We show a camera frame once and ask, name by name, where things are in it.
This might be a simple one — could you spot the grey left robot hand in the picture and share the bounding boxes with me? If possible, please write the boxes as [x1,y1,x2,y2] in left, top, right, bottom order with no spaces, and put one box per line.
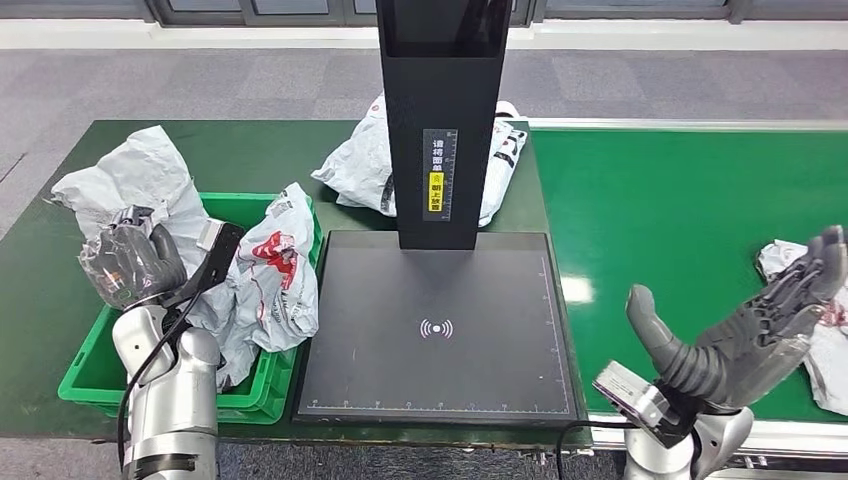
[78,205,190,313]

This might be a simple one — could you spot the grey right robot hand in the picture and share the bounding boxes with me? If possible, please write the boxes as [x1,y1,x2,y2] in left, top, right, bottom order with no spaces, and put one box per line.
[625,225,848,412]

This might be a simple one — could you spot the plain white parcel bag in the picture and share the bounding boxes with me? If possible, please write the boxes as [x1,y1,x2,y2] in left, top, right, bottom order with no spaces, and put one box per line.
[50,125,227,333]

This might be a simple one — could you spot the white parcel bag red streaks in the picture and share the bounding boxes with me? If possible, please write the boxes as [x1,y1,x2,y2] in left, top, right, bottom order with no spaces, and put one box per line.
[757,239,848,417]

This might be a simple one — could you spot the white parcel bag red logo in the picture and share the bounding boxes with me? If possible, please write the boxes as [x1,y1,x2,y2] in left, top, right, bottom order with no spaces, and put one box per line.
[198,182,321,392]

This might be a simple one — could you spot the green conveyor belt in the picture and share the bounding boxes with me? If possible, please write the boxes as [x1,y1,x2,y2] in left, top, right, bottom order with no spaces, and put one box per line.
[529,125,848,425]

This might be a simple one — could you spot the white parcel bag black print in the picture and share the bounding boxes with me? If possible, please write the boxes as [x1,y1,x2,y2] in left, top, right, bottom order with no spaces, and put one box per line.
[311,92,529,229]

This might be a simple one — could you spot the black inbound scanner machine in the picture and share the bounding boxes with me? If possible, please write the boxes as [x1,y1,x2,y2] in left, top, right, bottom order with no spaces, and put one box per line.
[293,0,584,429]

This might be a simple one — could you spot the green plastic bin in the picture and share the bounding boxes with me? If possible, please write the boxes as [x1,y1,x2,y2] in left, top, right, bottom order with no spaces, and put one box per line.
[58,192,324,425]

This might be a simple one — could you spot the yellow black label sticker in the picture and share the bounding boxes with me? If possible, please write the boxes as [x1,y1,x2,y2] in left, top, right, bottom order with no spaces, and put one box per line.
[422,129,459,223]

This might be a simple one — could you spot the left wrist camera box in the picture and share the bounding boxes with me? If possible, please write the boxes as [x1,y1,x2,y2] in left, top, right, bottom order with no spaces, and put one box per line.
[160,218,246,309]

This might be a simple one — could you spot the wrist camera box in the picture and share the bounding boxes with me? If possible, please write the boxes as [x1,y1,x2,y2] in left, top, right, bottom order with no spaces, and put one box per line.
[592,360,697,448]
[160,218,246,309]

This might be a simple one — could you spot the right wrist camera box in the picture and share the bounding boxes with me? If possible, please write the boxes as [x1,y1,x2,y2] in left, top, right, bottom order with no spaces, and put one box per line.
[592,360,697,448]

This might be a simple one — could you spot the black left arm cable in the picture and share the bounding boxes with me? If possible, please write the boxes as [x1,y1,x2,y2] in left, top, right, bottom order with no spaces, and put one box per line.
[117,291,200,472]

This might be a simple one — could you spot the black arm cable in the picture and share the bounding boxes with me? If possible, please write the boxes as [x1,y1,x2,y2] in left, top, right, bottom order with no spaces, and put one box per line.
[555,420,637,480]
[117,291,200,472]

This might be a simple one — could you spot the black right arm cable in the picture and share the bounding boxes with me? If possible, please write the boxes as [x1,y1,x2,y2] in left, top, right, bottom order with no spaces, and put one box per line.
[555,420,637,480]

